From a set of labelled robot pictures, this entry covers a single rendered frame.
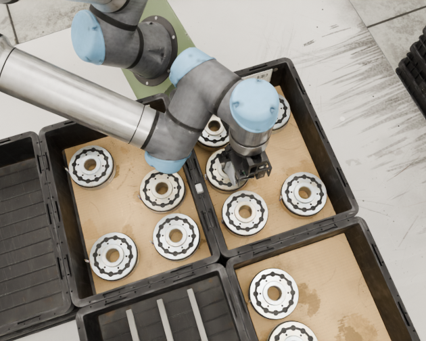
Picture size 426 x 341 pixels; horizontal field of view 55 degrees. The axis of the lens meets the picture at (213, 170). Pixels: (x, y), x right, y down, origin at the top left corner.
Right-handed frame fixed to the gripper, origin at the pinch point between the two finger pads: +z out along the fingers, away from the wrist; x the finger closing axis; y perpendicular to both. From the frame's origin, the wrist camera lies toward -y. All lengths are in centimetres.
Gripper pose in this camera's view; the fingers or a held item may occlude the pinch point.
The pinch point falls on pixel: (239, 165)
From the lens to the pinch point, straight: 95.9
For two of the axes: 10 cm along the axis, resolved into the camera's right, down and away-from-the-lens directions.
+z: 0.1, 3.3, 9.4
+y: 3.3, 8.9, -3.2
